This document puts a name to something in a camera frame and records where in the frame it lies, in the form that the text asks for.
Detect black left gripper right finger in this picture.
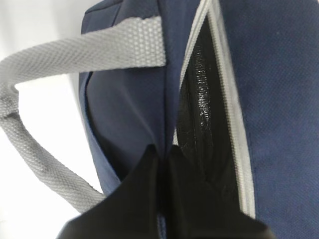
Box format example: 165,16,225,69
167,145,274,239

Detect navy blue lunch bag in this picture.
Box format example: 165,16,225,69
0,0,319,239

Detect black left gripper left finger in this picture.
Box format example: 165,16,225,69
58,145,159,239

